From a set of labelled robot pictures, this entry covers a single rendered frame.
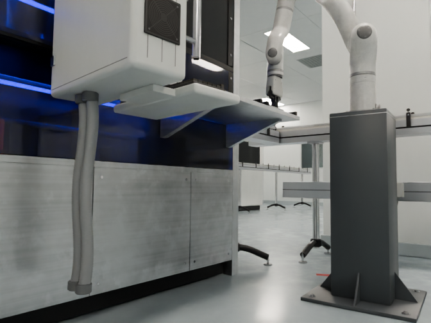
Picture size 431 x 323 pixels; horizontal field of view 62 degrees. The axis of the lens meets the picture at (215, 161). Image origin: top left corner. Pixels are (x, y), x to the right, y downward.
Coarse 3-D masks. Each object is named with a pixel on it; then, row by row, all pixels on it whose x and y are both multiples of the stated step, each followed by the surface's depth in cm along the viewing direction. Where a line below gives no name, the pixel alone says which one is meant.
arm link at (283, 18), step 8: (280, 8) 185; (288, 8) 184; (280, 16) 185; (288, 16) 185; (280, 24) 184; (288, 24) 185; (272, 32) 181; (280, 32) 180; (288, 32) 186; (272, 40) 178; (280, 40) 178; (272, 48) 178; (280, 48) 178; (272, 56) 178; (280, 56) 180
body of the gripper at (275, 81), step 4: (272, 76) 184; (276, 76) 184; (280, 76) 185; (268, 80) 185; (272, 80) 183; (276, 80) 184; (280, 80) 187; (268, 84) 184; (272, 84) 183; (276, 84) 184; (280, 84) 187; (268, 88) 184; (272, 88) 183; (276, 88) 184; (280, 88) 187; (268, 92) 186; (276, 92) 184; (280, 92) 187; (268, 96) 187; (276, 96) 188; (280, 96) 188
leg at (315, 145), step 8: (312, 144) 264; (312, 152) 264; (312, 160) 264; (312, 168) 263; (312, 176) 263; (312, 200) 262; (312, 208) 262; (312, 216) 261; (312, 224) 261; (312, 232) 261
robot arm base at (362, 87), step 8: (352, 80) 173; (360, 80) 170; (368, 80) 169; (352, 88) 173; (360, 88) 170; (368, 88) 169; (352, 96) 173; (360, 96) 170; (368, 96) 169; (352, 104) 173; (360, 104) 169; (368, 104) 168; (376, 104) 171
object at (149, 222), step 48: (0, 192) 113; (48, 192) 125; (96, 192) 140; (144, 192) 158; (192, 192) 182; (0, 240) 113; (48, 240) 124; (96, 240) 139; (144, 240) 157; (192, 240) 181; (0, 288) 112; (48, 288) 124; (96, 288) 138
